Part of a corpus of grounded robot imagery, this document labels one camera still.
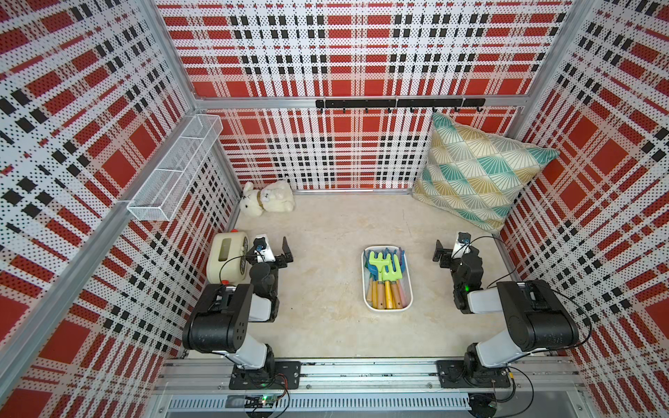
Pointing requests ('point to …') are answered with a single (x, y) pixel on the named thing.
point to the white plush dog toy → (275, 197)
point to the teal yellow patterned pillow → (476, 176)
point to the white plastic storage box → (407, 280)
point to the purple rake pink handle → (402, 294)
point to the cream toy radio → (227, 258)
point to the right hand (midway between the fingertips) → (454, 240)
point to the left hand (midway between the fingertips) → (276, 239)
